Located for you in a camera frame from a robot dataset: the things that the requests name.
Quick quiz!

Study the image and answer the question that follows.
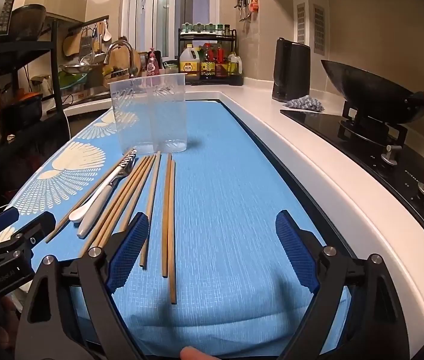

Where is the cooking oil jug yellow label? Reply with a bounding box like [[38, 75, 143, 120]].
[[179, 44, 201, 77]]

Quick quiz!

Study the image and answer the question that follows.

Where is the black pot orange lid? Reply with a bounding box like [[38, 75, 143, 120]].
[[13, 92, 44, 128]]

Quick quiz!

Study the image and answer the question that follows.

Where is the oil dispenser bottle white handle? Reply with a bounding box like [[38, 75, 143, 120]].
[[228, 54, 243, 76]]

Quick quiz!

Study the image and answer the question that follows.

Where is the white framed window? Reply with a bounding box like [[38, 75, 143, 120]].
[[122, 0, 212, 61]]

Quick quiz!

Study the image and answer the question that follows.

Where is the white-handled metal fork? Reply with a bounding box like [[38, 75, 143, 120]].
[[77, 149, 138, 239]]

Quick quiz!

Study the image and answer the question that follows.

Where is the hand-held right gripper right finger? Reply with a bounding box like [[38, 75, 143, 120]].
[[275, 210, 411, 360]]

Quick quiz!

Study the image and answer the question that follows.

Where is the black shelf rack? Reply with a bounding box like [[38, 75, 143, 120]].
[[0, 19, 71, 166]]

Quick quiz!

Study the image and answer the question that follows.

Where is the round wooden cutting board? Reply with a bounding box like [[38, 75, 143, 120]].
[[101, 43, 135, 79]]

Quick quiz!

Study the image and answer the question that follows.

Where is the blue-grey knitted dishcloth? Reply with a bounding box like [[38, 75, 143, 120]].
[[285, 97, 325, 112]]

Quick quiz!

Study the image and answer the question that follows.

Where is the black spice rack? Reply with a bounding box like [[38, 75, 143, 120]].
[[177, 28, 245, 86]]

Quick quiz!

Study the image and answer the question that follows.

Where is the dark sauce bottle yellow label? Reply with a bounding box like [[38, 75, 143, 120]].
[[200, 45, 216, 79]]

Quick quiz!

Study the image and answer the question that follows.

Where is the small wooden hanging board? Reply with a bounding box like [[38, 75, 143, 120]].
[[63, 30, 85, 58]]

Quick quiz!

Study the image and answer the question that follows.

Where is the pink dish soap bottle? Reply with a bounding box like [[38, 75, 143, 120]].
[[145, 48, 161, 77]]

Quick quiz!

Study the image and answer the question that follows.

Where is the person's left hand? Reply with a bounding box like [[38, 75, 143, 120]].
[[0, 295, 22, 360]]

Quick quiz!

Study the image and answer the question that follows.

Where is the person's right hand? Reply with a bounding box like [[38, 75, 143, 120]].
[[180, 346, 214, 360]]

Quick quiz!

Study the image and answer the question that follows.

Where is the white ceramic spoon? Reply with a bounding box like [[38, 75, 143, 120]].
[[68, 159, 128, 223]]

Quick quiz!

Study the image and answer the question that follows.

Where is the black electric kettle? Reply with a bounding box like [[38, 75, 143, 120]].
[[272, 37, 311, 102]]

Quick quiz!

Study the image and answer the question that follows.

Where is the dark bowl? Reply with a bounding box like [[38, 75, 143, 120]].
[[10, 4, 46, 40]]

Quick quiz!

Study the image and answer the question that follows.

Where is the black burner grate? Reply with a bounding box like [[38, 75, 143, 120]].
[[337, 101, 409, 154]]

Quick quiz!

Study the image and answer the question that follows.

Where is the wire sponge caddy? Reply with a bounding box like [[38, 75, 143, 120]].
[[102, 65, 129, 78]]

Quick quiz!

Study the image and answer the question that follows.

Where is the clear plastic utensil holder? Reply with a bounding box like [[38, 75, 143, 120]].
[[109, 73, 187, 154]]

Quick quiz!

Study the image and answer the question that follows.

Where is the metal grater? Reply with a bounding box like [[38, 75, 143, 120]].
[[81, 26, 94, 55]]

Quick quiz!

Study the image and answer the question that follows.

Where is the stainless steel bowl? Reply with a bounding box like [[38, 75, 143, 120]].
[[60, 64, 98, 76]]

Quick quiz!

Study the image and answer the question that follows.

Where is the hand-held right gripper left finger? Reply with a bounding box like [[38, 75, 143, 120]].
[[14, 212, 150, 360]]

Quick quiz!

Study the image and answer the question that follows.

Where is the green plastic basin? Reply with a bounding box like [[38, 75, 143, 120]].
[[58, 71, 89, 87]]

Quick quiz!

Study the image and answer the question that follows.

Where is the blue fan-patterned table mat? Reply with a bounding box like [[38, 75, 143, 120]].
[[0, 99, 351, 360]]

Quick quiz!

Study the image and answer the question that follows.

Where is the wall socket with plug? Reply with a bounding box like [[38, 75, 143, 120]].
[[30, 75, 53, 98]]

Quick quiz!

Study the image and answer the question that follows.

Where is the bunch of wooden chopsticks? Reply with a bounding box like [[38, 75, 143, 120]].
[[44, 149, 177, 305]]

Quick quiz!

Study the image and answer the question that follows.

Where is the narrow wall vent grille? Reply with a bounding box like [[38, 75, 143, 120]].
[[296, 3, 306, 44]]

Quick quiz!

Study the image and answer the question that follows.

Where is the black glass gas stove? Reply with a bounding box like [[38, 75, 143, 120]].
[[280, 99, 424, 271]]

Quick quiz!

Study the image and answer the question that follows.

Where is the red labelled sauce bottle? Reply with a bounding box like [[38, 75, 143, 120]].
[[215, 43, 229, 77]]

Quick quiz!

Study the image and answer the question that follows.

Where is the chrome kitchen faucet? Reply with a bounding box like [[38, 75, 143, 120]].
[[105, 40, 140, 79]]

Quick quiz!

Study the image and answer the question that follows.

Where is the row of green-lidded spice jars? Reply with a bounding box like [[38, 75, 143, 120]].
[[181, 22, 231, 34]]

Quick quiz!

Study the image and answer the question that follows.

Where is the wide wall vent grille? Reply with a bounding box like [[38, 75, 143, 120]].
[[313, 4, 325, 52]]

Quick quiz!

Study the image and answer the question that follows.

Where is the black wok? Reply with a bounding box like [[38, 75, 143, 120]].
[[320, 59, 424, 125]]

